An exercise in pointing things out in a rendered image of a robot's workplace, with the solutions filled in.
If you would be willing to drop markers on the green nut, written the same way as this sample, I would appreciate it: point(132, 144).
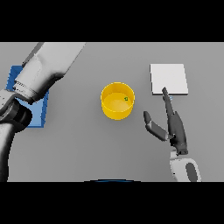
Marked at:
point(126, 99)

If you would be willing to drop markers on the blue tray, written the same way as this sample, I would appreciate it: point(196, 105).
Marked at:
point(38, 110)

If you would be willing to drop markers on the pale square measuring scale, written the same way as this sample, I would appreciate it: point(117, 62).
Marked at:
point(168, 78)

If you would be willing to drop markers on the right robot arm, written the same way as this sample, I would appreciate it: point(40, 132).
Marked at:
point(180, 169)

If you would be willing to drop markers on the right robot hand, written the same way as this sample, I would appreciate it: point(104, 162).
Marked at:
point(176, 128)

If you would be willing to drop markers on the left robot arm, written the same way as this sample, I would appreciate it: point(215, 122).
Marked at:
point(49, 64)

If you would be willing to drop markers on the yellow bowl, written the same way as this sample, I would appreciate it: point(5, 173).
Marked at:
point(117, 106)

